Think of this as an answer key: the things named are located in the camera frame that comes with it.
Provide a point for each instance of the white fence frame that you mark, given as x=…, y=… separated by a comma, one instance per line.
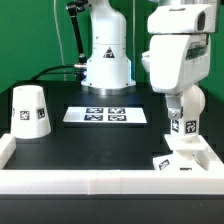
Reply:
x=87, y=182

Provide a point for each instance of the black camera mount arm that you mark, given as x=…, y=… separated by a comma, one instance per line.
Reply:
x=74, y=8

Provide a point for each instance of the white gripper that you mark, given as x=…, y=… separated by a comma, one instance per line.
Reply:
x=174, y=63

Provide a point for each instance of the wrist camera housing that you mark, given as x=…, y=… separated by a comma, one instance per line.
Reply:
x=185, y=18

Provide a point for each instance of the white lamp base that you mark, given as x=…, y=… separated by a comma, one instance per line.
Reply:
x=183, y=155

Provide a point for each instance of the white lamp bulb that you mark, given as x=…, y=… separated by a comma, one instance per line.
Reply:
x=193, y=103

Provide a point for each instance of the white lamp shade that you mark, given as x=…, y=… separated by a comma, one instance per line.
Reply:
x=29, y=118

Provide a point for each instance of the white marker plate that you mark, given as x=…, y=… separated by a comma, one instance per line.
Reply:
x=130, y=115

